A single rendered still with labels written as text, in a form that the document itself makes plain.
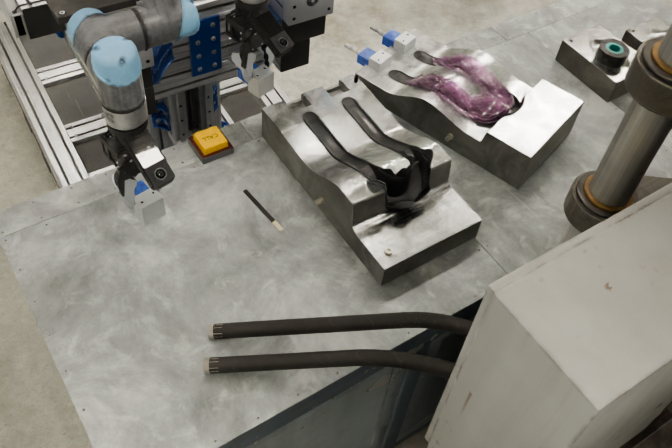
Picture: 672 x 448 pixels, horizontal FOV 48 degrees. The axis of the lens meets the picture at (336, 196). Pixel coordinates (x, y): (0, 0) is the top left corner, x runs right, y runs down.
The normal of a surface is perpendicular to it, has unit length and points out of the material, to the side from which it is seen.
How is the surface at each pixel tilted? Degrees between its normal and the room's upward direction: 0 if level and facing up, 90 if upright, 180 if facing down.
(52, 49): 0
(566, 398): 90
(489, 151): 90
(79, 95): 0
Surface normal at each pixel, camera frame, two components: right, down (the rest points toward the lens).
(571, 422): -0.84, 0.37
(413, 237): 0.08, -0.65
